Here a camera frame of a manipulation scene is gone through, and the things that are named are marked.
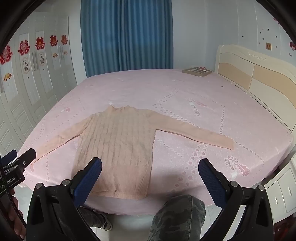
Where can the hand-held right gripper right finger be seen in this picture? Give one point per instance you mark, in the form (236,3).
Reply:
(211,183)

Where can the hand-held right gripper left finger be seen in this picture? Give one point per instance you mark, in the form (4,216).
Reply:
(89,183)

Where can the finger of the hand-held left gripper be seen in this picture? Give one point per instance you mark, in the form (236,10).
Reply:
(26,157)
(9,156)

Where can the peach knit sweater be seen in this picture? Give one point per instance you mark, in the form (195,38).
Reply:
(120,143)

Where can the person's left hand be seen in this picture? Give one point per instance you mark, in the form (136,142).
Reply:
(16,222)

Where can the person's left leg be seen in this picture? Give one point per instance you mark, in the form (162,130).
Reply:
(92,215)

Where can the person's leg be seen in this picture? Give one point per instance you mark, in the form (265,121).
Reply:
(178,217)
(92,215)

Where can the person's shoe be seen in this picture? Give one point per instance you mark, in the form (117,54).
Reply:
(107,225)

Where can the person's right leg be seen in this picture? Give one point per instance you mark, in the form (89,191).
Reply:
(178,217)

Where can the white wardrobe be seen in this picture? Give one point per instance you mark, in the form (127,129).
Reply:
(34,92)

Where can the white nightstand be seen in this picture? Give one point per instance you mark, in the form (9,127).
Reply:
(282,192)

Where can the ornamental door plaque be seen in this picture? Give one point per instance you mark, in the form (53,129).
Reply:
(41,58)
(25,66)

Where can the red paper door decal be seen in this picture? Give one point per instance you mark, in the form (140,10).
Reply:
(53,40)
(39,42)
(4,54)
(64,39)
(24,47)

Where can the bed with pink sheet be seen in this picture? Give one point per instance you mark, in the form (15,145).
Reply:
(138,88)

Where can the flat brown box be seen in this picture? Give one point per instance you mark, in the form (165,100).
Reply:
(196,71)

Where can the cream bed headboard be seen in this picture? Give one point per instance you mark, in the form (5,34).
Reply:
(254,76)

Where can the blue curtain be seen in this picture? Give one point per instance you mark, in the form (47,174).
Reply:
(127,34)

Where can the orange wall socket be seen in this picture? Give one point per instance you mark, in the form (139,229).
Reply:
(268,46)

